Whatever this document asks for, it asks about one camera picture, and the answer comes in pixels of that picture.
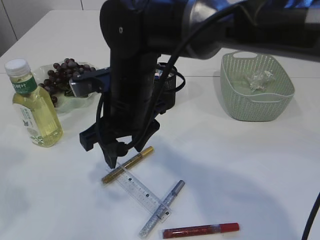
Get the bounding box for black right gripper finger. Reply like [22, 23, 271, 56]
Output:
[101, 142, 119, 169]

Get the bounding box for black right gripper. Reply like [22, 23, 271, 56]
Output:
[79, 0, 188, 153]

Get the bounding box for clear plastic ruler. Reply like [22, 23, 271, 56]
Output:
[108, 163, 172, 222]

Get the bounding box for yellow tea drink bottle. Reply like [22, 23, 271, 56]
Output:
[4, 58, 63, 148]

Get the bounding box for purple artificial grape bunch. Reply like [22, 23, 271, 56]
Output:
[38, 58, 97, 108]

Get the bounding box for clear plastic sheet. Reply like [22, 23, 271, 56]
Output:
[244, 70, 275, 93]

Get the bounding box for blue scissors with sheath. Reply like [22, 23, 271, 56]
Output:
[154, 69, 163, 81]

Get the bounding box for black blue right robot arm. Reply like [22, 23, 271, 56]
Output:
[70, 0, 320, 168]

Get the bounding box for gold glitter marker pen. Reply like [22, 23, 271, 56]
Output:
[101, 146, 154, 185]

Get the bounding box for green wavy glass plate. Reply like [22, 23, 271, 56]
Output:
[32, 64, 98, 116]

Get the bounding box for silver glitter marker pen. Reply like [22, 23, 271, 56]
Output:
[139, 180, 185, 240]

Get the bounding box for black mesh pen holder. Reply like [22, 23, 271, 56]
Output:
[154, 62, 178, 115]

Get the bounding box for red glitter marker pen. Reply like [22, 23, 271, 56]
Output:
[162, 222, 240, 239]

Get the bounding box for light green woven plastic basket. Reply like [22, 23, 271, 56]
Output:
[220, 51, 295, 122]

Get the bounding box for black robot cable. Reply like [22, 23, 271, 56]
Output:
[96, 0, 251, 151]

